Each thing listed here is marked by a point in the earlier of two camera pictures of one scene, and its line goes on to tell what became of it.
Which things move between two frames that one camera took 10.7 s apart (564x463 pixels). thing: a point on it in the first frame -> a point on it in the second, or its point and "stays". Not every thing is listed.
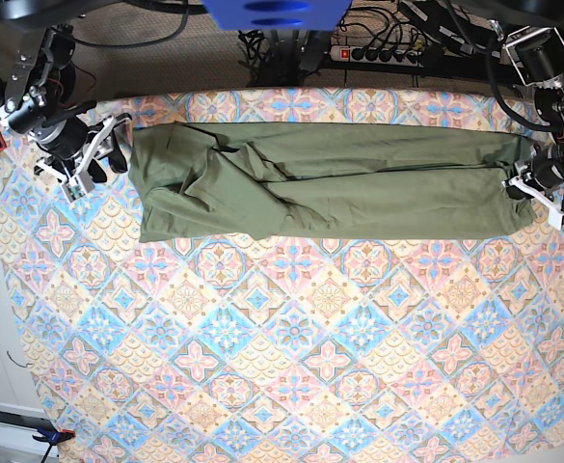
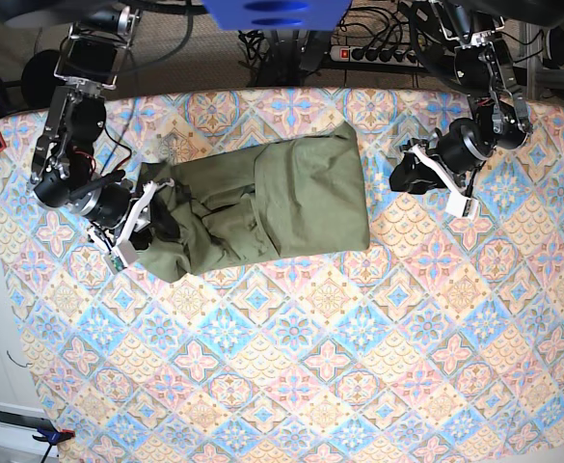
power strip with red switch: x=375 y=55 stays
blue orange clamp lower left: x=52 y=436 stays
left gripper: x=72 y=145 -> x=117 y=211
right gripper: x=539 y=176 -> x=454 y=156
